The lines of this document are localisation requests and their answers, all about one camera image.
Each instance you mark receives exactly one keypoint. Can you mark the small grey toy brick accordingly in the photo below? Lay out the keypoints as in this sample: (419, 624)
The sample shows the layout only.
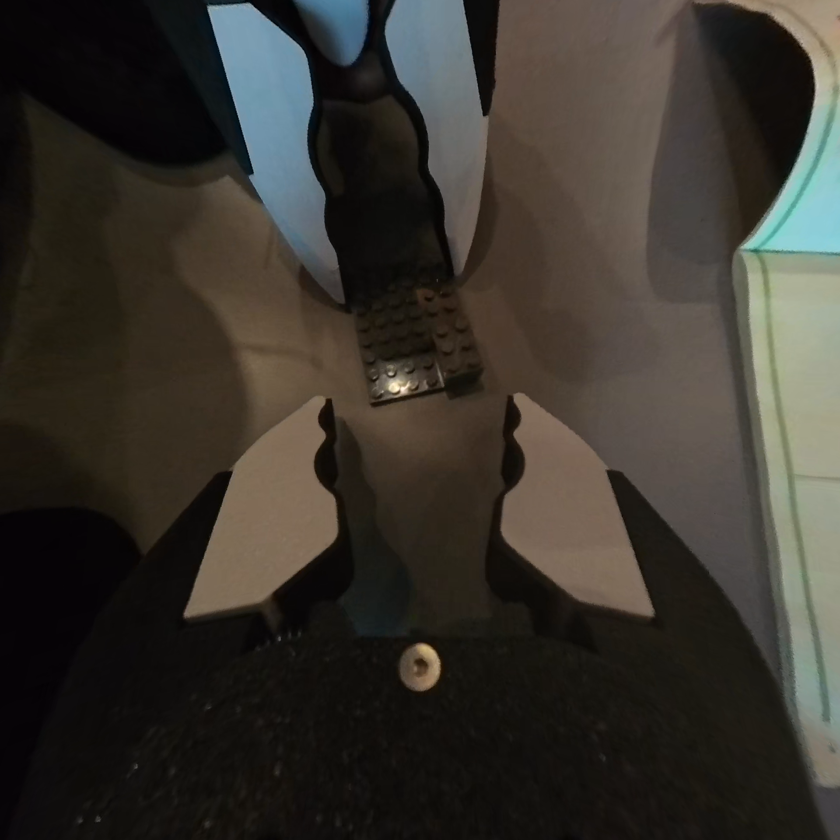
(453, 341)

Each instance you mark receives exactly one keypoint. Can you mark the grey desk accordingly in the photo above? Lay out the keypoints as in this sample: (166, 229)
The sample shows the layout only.
(590, 295)

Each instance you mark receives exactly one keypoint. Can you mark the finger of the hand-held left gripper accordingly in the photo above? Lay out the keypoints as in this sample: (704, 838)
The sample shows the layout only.
(275, 131)
(453, 131)

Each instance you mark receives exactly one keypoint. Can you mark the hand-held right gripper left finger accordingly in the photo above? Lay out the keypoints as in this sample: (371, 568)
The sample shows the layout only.
(262, 531)

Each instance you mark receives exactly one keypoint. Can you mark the building instruction booklet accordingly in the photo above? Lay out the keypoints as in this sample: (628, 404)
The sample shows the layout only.
(794, 394)

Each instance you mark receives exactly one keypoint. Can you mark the dark grey toy base plate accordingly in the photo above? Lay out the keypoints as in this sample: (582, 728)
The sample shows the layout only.
(394, 341)

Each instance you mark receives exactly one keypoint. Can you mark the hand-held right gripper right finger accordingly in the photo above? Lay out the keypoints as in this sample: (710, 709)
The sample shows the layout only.
(571, 531)

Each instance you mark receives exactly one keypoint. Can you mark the person's left forearm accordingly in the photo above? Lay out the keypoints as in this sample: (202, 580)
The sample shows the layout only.
(98, 65)

